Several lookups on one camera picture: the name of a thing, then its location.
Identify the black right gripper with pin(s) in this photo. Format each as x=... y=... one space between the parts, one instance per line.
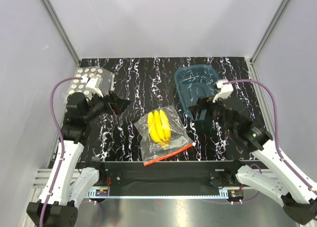
x=203 y=103

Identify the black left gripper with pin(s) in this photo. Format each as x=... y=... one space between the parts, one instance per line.
x=113 y=103

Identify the yellow toy banana bunch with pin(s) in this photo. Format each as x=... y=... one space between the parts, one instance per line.
x=159 y=128

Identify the clear zip bag orange zipper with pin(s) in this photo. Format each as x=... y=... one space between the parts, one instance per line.
x=152 y=152

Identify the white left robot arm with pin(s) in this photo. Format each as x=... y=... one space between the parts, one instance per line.
x=59 y=201

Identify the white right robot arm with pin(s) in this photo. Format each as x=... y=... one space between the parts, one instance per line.
x=294 y=191

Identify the clear bag with round stickers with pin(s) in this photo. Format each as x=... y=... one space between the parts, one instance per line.
x=76 y=85

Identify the teal transparent plastic container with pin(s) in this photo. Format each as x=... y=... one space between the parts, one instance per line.
x=193 y=82

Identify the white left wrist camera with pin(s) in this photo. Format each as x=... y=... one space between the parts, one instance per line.
x=92 y=85

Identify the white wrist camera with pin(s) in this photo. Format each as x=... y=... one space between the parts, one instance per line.
x=224 y=90
x=92 y=85

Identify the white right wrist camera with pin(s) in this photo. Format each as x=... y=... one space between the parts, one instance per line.
x=224 y=90

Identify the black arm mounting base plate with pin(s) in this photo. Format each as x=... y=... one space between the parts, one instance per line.
x=216 y=173

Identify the left aluminium frame post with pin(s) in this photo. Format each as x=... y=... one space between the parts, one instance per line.
x=61 y=31

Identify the aluminium frame post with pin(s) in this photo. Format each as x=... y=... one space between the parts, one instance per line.
x=277 y=16
x=61 y=31

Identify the aluminium frame rail front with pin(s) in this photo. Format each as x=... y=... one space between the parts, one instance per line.
x=121 y=189

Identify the right aluminium frame post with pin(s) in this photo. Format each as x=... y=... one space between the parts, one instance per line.
x=277 y=16

